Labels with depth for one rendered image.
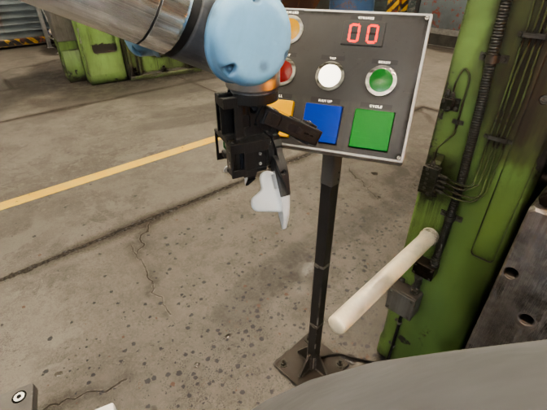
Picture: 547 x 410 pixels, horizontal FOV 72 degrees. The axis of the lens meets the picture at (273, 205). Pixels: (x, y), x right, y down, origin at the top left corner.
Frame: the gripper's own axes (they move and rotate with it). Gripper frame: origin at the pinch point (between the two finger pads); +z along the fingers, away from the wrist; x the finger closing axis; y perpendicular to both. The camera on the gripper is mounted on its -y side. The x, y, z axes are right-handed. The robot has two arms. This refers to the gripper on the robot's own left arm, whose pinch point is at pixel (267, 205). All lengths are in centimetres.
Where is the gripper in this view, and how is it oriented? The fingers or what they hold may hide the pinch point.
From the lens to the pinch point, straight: 63.7
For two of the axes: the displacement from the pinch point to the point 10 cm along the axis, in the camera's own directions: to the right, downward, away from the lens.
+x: 4.4, 5.0, -7.5
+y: -9.0, 2.4, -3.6
